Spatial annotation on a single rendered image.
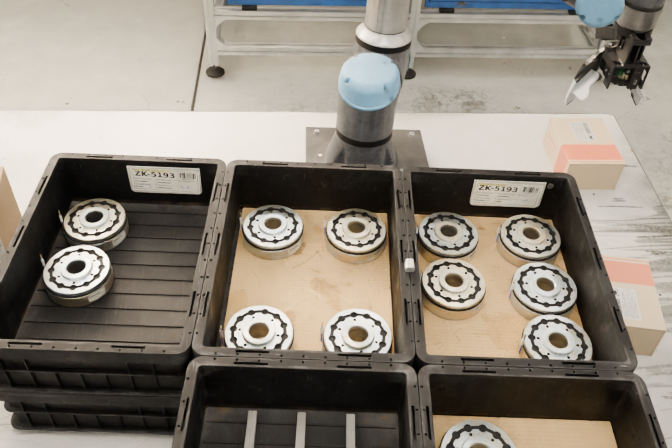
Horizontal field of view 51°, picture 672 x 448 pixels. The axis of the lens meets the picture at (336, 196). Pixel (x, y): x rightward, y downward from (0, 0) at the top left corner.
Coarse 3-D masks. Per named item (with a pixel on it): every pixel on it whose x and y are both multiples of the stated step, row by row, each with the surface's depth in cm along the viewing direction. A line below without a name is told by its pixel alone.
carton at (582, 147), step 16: (560, 128) 158; (576, 128) 159; (592, 128) 159; (544, 144) 165; (560, 144) 155; (576, 144) 154; (592, 144) 155; (608, 144) 155; (560, 160) 155; (576, 160) 150; (592, 160) 151; (608, 160) 151; (576, 176) 152; (592, 176) 152; (608, 176) 153
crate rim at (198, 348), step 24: (288, 168) 122; (312, 168) 122; (336, 168) 122; (360, 168) 122; (384, 168) 122; (216, 240) 109; (216, 264) 105; (408, 288) 103; (408, 312) 100; (408, 336) 97; (336, 360) 94; (360, 360) 94; (384, 360) 94; (408, 360) 94
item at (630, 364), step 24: (408, 168) 123; (432, 168) 123; (456, 168) 123; (408, 192) 120; (576, 192) 120; (408, 216) 114; (408, 240) 110; (600, 264) 108; (624, 336) 99; (432, 360) 94; (456, 360) 95; (480, 360) 95; (504, 360) 95; (528, 360) 95; (552, 360) 95; (576, 360) 95
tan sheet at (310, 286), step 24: (312, 216) 127; (384, 216) 128; (240, 240) 122; (312, 240) 123; (240, 264) 118; (264, 264) 119; (288, 264) 119; (312, 264) 119; (336, 264) 119; (360, 264) 120; (384, 264) 120; (240, 288) 115; (264, 288) 115; (288, 288) 115; (312, 288) 115; (336, 288) 116; (360, 288) 116; (384, 288) 116; (288, 312) 112; (312, 312) 112; (336, 312) 112; (384, 312) 112; (312, 336) 109
